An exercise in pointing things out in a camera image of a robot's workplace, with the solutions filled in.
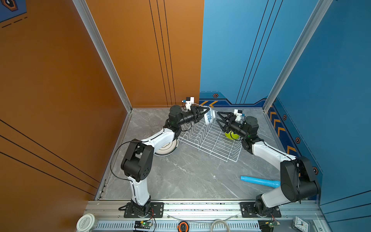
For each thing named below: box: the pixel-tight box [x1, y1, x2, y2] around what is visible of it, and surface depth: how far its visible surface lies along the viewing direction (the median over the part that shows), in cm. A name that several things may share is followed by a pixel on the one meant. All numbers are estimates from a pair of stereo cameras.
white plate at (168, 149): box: [154, 139, 179, 157], surface depth 95 cm
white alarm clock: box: [292, 216, 311, 232], surface depth 69 cm
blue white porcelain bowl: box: [203, 106, 216, 126], surface depth 79 cm
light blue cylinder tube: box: [240, 175, 281, 189], surface depth 85 cm
